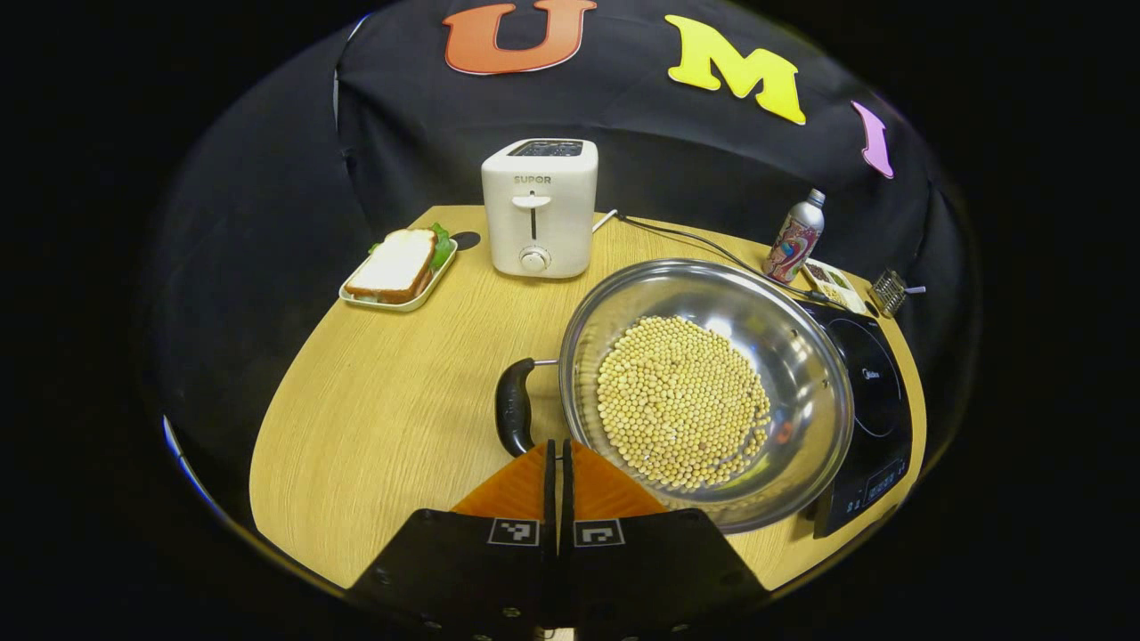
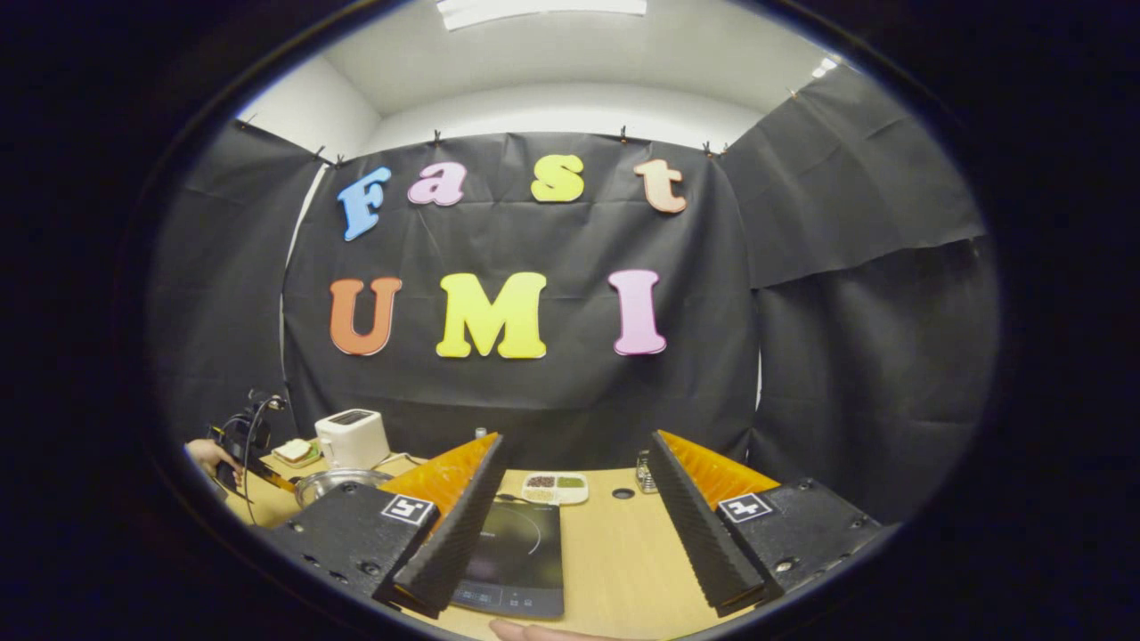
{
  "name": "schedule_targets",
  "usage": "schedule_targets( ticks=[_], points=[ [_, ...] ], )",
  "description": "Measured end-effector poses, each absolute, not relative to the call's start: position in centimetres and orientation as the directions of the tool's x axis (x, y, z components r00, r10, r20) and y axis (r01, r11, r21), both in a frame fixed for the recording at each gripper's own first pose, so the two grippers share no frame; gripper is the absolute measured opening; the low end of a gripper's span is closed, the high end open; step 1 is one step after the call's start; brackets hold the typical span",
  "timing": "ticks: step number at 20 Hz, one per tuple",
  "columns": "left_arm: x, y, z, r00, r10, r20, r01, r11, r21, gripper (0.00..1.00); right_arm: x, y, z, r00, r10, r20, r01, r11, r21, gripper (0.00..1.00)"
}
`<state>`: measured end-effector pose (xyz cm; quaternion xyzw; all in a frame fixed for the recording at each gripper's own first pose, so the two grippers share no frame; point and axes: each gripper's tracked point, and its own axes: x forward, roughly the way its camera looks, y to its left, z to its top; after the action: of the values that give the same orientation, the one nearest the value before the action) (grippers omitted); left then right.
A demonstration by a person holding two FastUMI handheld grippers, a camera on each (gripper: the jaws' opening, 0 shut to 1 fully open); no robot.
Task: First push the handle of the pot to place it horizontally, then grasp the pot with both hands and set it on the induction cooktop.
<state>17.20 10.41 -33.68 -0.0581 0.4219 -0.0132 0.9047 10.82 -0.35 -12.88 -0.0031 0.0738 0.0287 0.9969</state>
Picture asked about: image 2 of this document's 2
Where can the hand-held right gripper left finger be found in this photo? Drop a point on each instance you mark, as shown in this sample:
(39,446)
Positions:
(450,543)

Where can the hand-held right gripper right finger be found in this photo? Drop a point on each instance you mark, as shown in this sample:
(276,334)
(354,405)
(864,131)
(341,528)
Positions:
(704,543)

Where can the bread on green plate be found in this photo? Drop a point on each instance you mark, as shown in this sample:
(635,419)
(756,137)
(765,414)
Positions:
(294,450)

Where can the black table grommet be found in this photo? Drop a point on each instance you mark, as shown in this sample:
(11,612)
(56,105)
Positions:
(623,493)

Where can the large ceiling light panel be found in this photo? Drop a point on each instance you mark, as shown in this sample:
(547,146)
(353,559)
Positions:
(539,11)

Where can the black induction cooktop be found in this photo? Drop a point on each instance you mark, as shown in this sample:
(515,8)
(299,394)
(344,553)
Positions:
(521,561)

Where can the white toaster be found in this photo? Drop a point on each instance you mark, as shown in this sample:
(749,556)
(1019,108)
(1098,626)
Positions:
(352,438)

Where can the metal mesh holder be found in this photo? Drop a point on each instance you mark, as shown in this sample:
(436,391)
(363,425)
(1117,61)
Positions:
(645,472)

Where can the white divided dish of grains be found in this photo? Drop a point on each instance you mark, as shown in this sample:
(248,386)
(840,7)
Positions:
(554,489)

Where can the small ceiling light panel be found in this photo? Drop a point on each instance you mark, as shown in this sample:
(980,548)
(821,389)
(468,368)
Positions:
(826,67)

